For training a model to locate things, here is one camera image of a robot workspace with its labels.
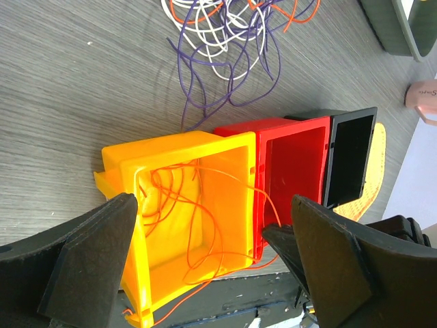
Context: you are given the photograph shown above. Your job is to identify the pink mug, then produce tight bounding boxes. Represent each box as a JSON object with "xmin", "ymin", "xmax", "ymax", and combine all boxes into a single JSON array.
[{"xmin": 404, "ymin": 79, "xmax": 436, "ymax": 126}]

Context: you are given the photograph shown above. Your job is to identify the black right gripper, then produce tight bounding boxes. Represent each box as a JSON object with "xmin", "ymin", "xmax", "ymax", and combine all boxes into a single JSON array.
[{"xmin": 367, "ymin": 215, "xmax": 431, "ymax": 247}]

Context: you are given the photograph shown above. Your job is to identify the black plastic bin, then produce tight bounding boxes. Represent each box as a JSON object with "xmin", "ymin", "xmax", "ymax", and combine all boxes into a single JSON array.
[{"xmin": 284, "ymin": 107, "xmax": 378, "ymax": 209}]

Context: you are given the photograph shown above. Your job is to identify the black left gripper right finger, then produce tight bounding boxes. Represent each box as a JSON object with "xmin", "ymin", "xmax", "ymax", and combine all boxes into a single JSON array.
[{"xmin": 292, "ymin": 195, "xmax": 436, "ymax": 327}]

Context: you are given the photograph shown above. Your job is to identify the woven orange basket tray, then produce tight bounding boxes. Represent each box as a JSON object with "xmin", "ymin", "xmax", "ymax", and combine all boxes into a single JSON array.
[{"xmin": 333, "ymin": 122, "xmax": 386, "ymax": 221}]

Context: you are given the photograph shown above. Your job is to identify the red plastic bin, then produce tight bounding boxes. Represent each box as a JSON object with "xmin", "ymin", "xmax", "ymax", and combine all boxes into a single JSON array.
[{"xmin": 214, "ymin": 116, "xmax": 330, "ymax": 260}]

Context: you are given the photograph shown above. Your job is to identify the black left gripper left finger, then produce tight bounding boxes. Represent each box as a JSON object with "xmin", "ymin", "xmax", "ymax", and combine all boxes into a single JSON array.
[{"xmin": 1, "ymin": 193, "xmax": 138, "ymax": 327}]

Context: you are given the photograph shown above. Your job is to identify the purple cable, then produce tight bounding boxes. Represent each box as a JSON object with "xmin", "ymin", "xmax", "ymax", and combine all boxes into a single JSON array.
[{"xmin": 166, "ymin": 0, "xmax": 318, "ymax": 133}]

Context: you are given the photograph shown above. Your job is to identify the dark green tray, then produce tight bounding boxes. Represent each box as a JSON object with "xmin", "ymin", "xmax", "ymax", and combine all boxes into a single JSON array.
[{"xmin": 360, "ymin": 1, "xmax": 436, "ymax": 62}]

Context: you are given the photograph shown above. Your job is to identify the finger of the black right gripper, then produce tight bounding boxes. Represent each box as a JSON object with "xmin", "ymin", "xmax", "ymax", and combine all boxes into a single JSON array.
[{"xmin": 262, "ymin": 224, "xmax": 310, "ymax": 297}]

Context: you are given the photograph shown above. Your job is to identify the orange cable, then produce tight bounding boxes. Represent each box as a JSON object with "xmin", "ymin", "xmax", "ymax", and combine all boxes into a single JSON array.
[{"xmin": 122, "ymin": 0, "xmax": 322, "ymax": 325}]

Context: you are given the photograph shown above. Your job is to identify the white cable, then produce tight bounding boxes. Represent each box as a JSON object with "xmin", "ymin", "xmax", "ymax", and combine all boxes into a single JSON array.
[{"xmin": 160, "ymin": 0, "xmax": 274, "ymax": 81}]

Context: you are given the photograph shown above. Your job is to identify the yellow plastic bin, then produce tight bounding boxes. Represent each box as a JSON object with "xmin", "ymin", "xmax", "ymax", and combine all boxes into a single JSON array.
[{"xmin": 94, "ymin": 131, "xmax": 256, "ymax": 327}]

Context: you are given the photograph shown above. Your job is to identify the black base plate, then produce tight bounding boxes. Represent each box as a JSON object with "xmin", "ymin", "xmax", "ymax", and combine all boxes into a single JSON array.
[{"xmin": 109, "ymin": 271, "xmax": 308, "ymax": 328}]

